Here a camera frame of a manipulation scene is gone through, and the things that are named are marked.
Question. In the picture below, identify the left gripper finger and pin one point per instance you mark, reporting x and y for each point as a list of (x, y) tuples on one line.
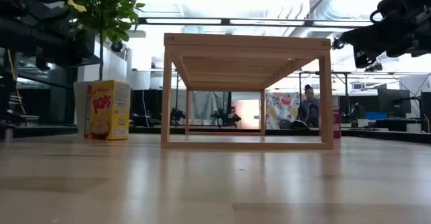
[(82, 45)]

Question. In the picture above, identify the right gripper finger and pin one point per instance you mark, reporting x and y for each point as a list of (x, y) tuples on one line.
[(367, 37)]

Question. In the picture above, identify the yellow cereal box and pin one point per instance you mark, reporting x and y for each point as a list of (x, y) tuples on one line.
[(111, 116)]

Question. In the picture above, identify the pink cereal box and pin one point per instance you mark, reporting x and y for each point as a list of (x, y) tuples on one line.
[(337, 123)]

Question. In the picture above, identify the black background robot arm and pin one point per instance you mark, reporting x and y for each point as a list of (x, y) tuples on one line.
[(225, 118), (176, 116)]

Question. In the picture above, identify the slatted wooden shelf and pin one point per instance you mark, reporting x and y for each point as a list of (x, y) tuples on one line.
[(242, 42)]

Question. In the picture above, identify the round black fixture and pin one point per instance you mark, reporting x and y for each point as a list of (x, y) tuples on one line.
[(337, 44), (116, 46)]

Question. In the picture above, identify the small yellow tag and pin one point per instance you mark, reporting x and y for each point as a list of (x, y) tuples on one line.
[(76, 5)]

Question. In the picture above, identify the green leafy plant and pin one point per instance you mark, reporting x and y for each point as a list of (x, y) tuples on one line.
[(104, 8)]

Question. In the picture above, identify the black computer monitor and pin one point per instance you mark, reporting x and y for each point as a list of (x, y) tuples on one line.
[(394, 101)]

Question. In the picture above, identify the blue box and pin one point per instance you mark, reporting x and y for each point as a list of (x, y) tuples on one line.
[(375, 115)]

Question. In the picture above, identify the person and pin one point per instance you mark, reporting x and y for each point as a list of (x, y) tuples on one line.
[(308, 113)]

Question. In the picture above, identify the floral patterned cloth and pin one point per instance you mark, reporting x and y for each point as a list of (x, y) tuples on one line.
[(279, 111)]

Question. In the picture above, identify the grey hanging cloth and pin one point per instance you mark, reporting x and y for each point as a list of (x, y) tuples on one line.
[(207, 104)]

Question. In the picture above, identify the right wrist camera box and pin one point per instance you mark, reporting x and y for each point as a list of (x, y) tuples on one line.
[(362, 58)]

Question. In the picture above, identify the black aluminium table frame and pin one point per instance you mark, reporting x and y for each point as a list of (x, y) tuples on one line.
[(43, 131)]

